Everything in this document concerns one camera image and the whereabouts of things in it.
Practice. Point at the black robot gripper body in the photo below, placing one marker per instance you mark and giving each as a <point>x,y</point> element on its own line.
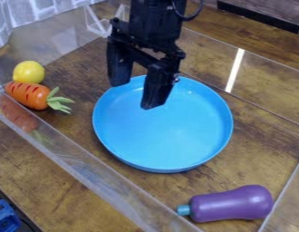
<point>151,31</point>

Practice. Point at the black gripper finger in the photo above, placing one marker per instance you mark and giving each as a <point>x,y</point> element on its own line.
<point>159,84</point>
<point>121,63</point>

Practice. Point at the orange toy carrot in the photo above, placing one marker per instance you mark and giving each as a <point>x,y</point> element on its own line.
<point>38,96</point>

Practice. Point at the blue round tray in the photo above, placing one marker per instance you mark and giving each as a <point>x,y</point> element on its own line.
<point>171,138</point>

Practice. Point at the yellow toy lemon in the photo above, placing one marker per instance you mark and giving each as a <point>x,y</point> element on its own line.
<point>30,71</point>

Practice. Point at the white mesh curtain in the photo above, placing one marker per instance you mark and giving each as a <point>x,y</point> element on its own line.
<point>20,12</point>

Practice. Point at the purple toy eggplant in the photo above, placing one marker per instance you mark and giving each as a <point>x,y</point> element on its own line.
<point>249,202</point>

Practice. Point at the blue object at corner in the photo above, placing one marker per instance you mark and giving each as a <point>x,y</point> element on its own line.
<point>10,220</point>

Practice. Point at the clear acrylic barrier frame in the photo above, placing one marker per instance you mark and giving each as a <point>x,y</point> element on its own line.
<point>65,180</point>

